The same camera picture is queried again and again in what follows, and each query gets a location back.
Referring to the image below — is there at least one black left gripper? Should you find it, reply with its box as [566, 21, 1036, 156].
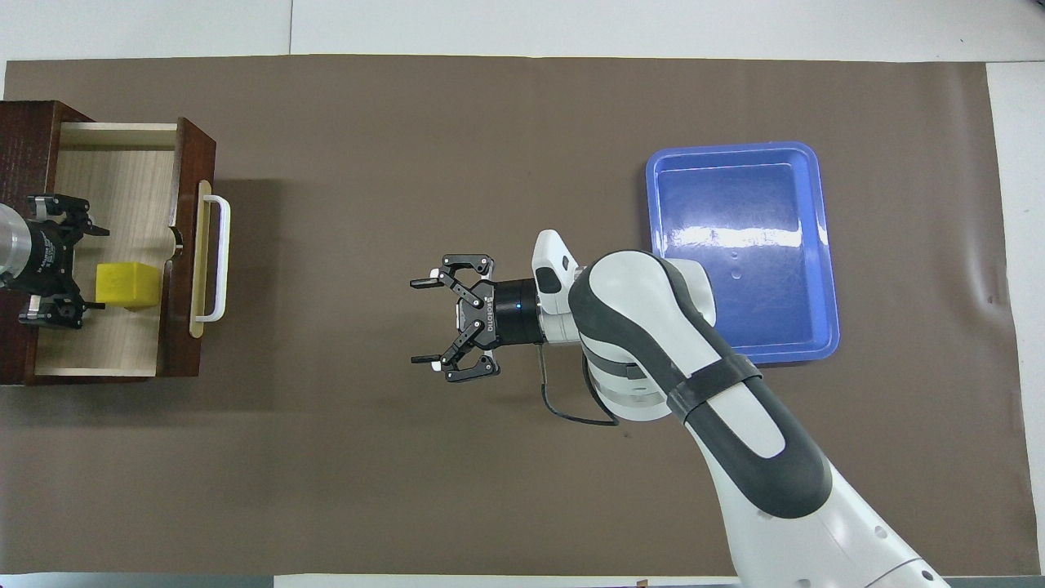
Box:
[18, 194, 111, 330]

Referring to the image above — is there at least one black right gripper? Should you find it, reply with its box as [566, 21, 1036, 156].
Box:
[410, 253, 545, 383]

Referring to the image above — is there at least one yellow cube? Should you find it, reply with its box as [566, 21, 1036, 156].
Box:
[96, 261, 160, 313]

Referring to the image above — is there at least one white drawer handle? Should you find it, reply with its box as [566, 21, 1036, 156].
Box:
[189, 194, 232, 323]

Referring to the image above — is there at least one dark wooden drawer cabinet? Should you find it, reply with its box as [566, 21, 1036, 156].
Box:
[0, 100, 168, 386]

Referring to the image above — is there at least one brown table mat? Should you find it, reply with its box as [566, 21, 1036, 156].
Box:
[0, 54, 1038, 577]

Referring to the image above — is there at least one blue plastic tray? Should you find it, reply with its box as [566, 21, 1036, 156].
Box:
[645, 140, 842, 364]

